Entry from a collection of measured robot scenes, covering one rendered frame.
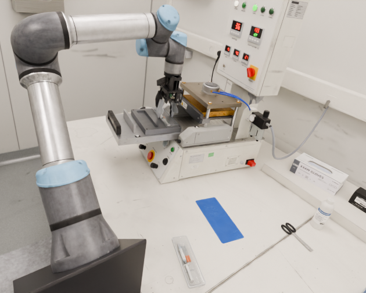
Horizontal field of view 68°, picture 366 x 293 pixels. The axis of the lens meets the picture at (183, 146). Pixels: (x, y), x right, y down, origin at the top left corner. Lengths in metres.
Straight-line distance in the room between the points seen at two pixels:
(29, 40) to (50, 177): 0.37
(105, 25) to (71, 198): 0.49
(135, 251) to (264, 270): 0.52
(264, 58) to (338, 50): 0.47
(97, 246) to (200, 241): 0.48
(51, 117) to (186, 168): 0.62
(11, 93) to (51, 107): 1.64
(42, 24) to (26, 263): 0.67
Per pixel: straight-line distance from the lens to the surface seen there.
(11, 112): 2.55
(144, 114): 1.28
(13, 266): 1.00
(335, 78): 1.58
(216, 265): 0.98
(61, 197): 0.65
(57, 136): 0.84
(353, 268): 1.23
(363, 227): 1.36
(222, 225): 1.10
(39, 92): 0.88
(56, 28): 0.83
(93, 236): 0.65
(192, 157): 1.20
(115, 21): 0.88
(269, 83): 1.27
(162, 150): 1.26
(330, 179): 1.43
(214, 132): 1.20
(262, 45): 1.23
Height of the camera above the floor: 1.52
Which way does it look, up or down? 31 degrees down
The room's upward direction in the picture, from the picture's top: 10 degrees clockwise
